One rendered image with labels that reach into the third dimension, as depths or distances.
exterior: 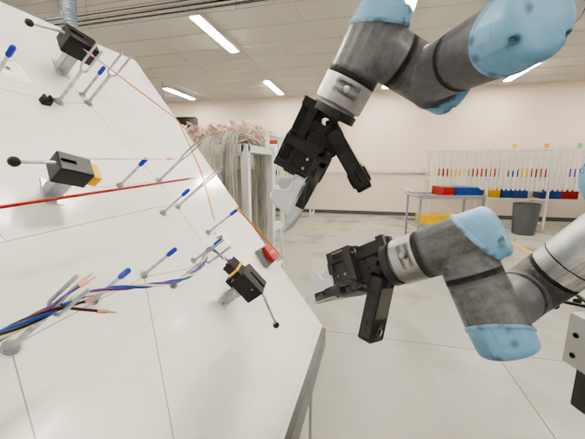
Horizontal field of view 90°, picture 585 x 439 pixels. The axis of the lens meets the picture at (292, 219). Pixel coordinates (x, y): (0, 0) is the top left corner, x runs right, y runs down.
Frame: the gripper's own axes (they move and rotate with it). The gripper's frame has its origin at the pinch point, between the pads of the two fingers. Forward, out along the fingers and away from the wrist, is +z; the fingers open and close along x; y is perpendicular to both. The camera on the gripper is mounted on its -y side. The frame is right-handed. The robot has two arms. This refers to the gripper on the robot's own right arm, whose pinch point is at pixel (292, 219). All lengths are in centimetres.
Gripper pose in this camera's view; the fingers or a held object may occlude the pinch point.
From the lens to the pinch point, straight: 53.5
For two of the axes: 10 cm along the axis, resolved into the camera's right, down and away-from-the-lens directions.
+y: -8.9, -4.5, -0.5
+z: -4.3, 8.2, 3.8
